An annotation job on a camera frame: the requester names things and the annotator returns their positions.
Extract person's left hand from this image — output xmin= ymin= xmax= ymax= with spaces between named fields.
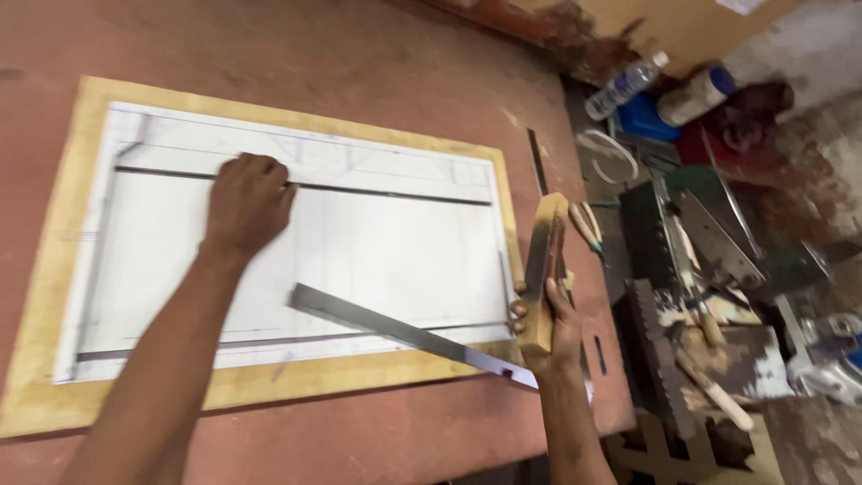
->
xmin=204 ymin=153 xmax=299 ymax=260

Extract person's right hand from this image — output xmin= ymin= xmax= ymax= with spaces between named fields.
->
xmin=510 ymin=276 xmax=584 ymax=375

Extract wooden handled try square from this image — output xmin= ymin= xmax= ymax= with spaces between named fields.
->
xmin=287 ymin=192 xmax=571 ymax=390

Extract white laminate sheet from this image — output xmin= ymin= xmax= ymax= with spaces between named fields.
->
xmin=54 ymin=101 xmax=516 ymax=385

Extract thin dark metal strip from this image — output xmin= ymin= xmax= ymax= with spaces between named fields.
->
xmin=527 ymin=128 xmax=549 ymax=198

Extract yellow plywood board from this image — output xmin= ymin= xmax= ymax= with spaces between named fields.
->
xmin=0 ymin=75 xmax=540 ymax=439

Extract white curved strip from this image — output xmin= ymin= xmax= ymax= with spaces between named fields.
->
xmin=582 ymin=129 xmax=639 ymax=185

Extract clear plastic water bottle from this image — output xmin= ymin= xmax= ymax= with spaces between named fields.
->
xmin=585 ymin=51 xmax=670 ymax=122

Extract blue plastic container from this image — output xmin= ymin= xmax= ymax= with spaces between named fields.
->
xmin=616 ymin=93 xmax=682 ymax=143

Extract blue capped plastic jar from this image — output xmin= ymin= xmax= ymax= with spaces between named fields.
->
xmin=657 ymin=64 xmax=736 ymax=128

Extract heap of tools and scrap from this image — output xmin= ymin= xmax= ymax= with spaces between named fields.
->
xmin=572 ymin=81 xmax=862 ymax=485

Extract silver power tool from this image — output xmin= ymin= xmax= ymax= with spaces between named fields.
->
xmin=774 ymin=295 xmax=862 ymax=405

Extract wooden handled pliers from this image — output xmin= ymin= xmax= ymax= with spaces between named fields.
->
xmin=569 ymin=201 xmax=605 ymax=256

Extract wooden handled hammer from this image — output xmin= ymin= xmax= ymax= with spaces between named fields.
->
xmin=675 ymin=347 xmax=755 ymax=432

